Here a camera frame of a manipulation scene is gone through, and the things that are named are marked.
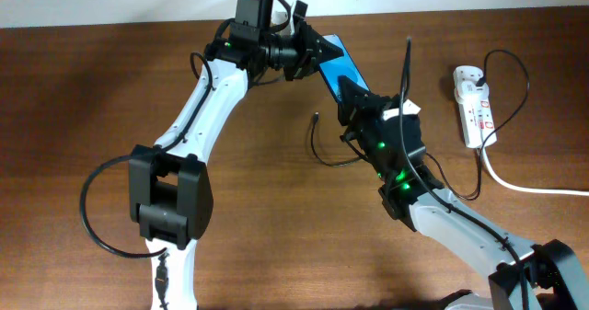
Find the blue screen smartphone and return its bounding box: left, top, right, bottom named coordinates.
left=319, top=34, right=370, bottom=103

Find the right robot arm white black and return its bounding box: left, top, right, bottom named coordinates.
left=338, top=75, right=588, bottom=309

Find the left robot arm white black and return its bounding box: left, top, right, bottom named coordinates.
left=129, top=19, right=345, bottom=309

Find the white USB charger adapter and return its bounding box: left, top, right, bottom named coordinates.
left=455, top=81, right=489, bottom=104

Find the white power strip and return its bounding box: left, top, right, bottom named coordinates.
left=453, top=65, right=497, bottom=149

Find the black USB charging cable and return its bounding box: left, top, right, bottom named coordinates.
left=309, top=49, right=531, bottom=201

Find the white power strip cord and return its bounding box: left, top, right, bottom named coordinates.
left=479, top=146, right=589, bottom=198

